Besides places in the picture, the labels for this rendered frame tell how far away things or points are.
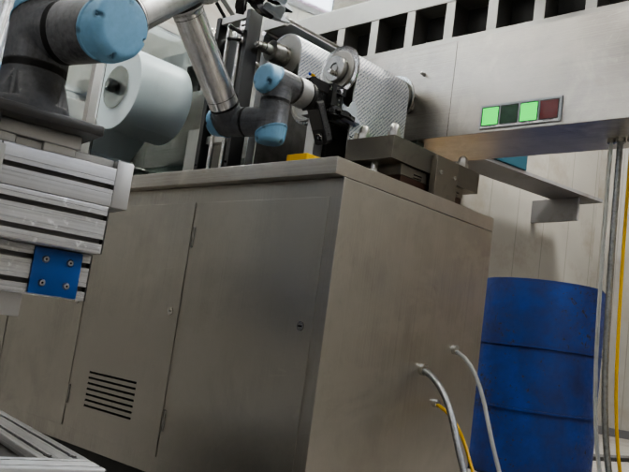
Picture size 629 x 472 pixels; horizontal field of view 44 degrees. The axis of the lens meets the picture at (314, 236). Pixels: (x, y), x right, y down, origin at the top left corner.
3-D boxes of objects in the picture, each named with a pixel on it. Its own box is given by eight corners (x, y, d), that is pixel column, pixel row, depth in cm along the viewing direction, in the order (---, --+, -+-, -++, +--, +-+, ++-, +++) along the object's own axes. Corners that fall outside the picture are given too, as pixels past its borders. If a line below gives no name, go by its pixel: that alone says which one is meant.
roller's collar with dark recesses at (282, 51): (261, 62, 237) (264, 41, 237) (275, 68, 241) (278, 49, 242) (275, 58, 232) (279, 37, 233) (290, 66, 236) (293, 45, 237)
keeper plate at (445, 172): (427, 196, 206) (431, 155, 208) (448, 204, 213) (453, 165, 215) (434, 195, 204) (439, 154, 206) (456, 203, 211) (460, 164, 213)
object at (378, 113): (345, 148, 213) (354, 83, 216) (398, 169, 230) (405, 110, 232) (346, 148, 213) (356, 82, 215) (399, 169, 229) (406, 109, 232)
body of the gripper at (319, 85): (349, 89, 208) (318, 74, 200) (344, 121, 207) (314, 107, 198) (329, 93, 213) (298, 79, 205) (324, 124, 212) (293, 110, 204)
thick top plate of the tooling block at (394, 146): (343, 161, 206) (346, 139, 207) (431, 196, 235) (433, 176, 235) (391, 156, 195) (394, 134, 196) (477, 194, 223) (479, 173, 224)
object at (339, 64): (340, 50, 218) (346, 70, 215) (344, 52, 219) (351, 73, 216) (321, 66, 222) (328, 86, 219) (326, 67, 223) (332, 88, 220)
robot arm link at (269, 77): (248, 95, 193) (253, 62, 194) (280, 109, 201) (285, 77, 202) (270, 91, 187) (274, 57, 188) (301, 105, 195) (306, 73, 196)
